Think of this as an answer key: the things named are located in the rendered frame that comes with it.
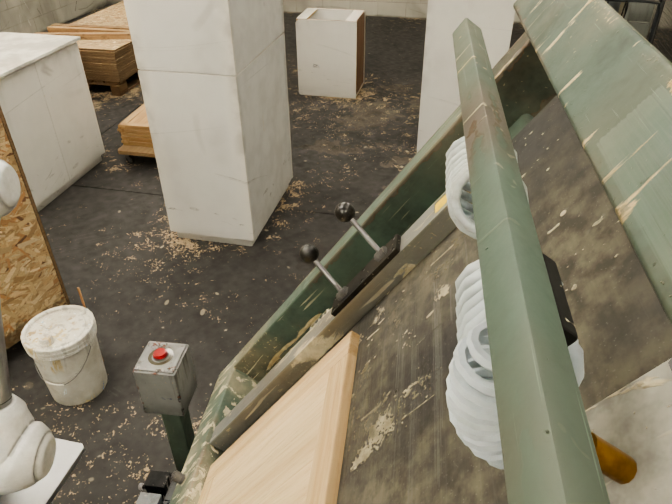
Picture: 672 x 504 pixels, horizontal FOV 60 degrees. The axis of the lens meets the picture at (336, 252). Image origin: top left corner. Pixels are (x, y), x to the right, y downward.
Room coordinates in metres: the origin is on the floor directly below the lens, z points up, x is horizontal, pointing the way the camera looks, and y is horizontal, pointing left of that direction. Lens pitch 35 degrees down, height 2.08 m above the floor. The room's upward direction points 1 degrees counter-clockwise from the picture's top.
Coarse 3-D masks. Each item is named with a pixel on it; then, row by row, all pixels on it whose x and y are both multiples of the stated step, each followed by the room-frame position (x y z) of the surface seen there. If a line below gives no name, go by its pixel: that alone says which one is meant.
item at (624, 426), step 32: (544, 256) 0.21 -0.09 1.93; (480, 352) 0.18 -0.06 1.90; (448, 384) 0.19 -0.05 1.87; (480, 384) 0.17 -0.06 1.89; (640, 384) 0.23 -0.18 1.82; (480, 416) 0.17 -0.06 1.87; (608, 416) 0.23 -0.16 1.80; (640, 416) 0.21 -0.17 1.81; (480, 448) 0.18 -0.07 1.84; (608, 448) 0.19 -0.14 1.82; (640, 448) 0.20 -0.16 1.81; (608, 480) 0.19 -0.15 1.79; (640, 480) 0.18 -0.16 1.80
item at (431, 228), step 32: (416, 224) 0.85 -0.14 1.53; (448, 224) 0.81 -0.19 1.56; (416, 256) 0.82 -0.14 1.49; (384, 288) 0.82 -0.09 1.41; (320, 320) 0.88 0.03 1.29; (352, 320) 0.83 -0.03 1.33; (288, 352) 0.90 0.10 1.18; (320, 352) 0.84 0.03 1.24; (288, 384) 0.85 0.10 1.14; (256, 416) 0.86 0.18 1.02; (224, 448) 0.87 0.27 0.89
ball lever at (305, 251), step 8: (304, 248) 0.91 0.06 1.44; (312, 248) 0.91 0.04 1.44; (304, 256) 0.90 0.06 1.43; (312, 256) 0.90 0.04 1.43; (320, 264) 0.90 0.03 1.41; (328, 272) 0.89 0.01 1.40; (336, 288) 0.87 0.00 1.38; (344, 288) 0.86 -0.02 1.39; (336, 296) 0.86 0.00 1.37; (344, 296) 0.85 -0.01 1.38
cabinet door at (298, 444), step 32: (352, 352) 0.73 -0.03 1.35; (320, 384) 0.72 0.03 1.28; (352, 384) 0.66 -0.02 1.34; (288, 416) 0.72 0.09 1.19; (320, 416) 0.63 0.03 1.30; (256, 448) 0.72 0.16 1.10; (288, 448) 0.63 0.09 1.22; (320, 448) 0.56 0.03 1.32; (224, 480) 0.72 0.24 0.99; (256, 480) 0.63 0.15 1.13; (288, 480) 0.55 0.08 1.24; (320, 480) 0.49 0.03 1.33
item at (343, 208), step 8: (336, 208) 0.91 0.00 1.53; (344, 208) 0.90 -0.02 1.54; (352, 208) 0.91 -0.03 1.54; (336, 216) 0.90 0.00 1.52; (344, 216) 0.89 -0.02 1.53; (352, 216) 0.90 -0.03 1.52; (352, 224) 0.89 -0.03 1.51; (360, 232) 0.88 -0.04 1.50; (368, 240) 0.87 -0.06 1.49; (376, 248) 0.85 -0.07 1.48; (384, 248) 0.85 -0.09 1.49; (376, 256) 0.84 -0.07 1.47
